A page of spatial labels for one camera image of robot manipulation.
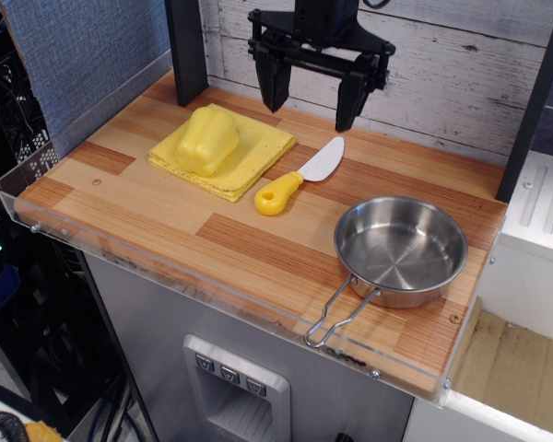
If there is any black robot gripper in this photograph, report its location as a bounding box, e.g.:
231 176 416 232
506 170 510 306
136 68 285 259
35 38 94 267
248 1 395 132

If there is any yellow toy bell pepper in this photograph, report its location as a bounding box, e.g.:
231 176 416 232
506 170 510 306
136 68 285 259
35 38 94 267
177 106 239 177

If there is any folded yellow towel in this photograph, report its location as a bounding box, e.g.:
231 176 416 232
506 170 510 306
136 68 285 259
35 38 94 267
148 104 296 202

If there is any stainless steel pan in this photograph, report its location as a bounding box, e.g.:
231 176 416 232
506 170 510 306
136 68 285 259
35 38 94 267
304 196 468 348

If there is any blue fabric panel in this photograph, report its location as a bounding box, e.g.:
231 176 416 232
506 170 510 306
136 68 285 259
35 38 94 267
0 0 171 157

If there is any white toy sink counter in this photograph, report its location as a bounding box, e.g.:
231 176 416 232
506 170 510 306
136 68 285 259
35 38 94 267
477 152 553 339

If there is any black perforated crate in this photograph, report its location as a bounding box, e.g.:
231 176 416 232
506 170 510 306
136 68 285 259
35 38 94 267
0 30 50 175

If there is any silver toy fridge cabinet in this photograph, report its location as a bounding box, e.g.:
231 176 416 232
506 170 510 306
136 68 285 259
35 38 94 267
88 256 413 441

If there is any ice dispenser panel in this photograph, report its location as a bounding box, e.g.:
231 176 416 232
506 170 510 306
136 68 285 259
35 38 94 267
182 334 292 441

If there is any clear acrylic table guard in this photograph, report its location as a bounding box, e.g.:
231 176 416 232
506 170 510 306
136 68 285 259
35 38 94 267
0 73 506 401

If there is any yellow object bottom left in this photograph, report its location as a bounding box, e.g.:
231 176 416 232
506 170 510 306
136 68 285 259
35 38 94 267
24 421 65 442

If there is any toy knife yellow handle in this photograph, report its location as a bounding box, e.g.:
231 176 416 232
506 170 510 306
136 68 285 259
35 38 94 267
253 136 347 217

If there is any black vertical post left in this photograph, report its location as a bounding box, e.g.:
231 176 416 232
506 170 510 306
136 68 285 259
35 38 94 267
164 0 208 107

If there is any black vertical post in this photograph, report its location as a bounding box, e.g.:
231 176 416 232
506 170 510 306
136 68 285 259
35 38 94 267
164 0 208 107
495 29 553 203

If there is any black vertical post right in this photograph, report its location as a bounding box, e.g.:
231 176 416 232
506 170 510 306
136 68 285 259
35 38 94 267
495 29 553 203

